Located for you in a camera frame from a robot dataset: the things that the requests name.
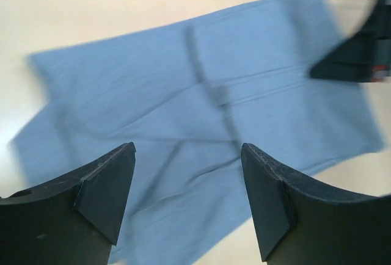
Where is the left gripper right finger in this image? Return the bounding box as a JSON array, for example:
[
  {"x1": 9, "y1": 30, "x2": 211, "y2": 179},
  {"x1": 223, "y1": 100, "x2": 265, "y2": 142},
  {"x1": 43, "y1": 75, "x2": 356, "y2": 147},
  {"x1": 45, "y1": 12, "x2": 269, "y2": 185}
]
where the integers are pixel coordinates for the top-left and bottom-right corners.
[{"x1": 241, "y1": 143, "x2": 390, "y2": 265}]

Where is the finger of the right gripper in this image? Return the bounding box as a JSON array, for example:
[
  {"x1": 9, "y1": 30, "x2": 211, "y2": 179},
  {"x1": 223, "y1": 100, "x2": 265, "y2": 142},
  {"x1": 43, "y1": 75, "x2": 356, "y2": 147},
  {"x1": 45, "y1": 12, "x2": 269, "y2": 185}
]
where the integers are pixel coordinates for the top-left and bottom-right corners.
[{"x1": 309, "y1": 0, "x2": 390, "y2": 83}]

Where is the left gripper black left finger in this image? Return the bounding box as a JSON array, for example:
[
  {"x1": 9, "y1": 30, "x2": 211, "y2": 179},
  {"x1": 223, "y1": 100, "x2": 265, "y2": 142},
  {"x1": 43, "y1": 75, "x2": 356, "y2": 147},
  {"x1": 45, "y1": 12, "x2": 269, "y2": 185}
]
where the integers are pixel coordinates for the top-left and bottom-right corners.
[{"x1": 1, "y1": 142, "x2": 136, "y2": 264}]

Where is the grey long sleeve shirt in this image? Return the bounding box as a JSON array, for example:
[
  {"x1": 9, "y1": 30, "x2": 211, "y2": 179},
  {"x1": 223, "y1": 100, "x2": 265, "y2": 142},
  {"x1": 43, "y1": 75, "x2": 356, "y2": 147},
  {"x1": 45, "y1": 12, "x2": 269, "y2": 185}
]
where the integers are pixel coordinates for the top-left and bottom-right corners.
[{"x1": 12, "y1": 0, "x2": 384, "y2": 264}]

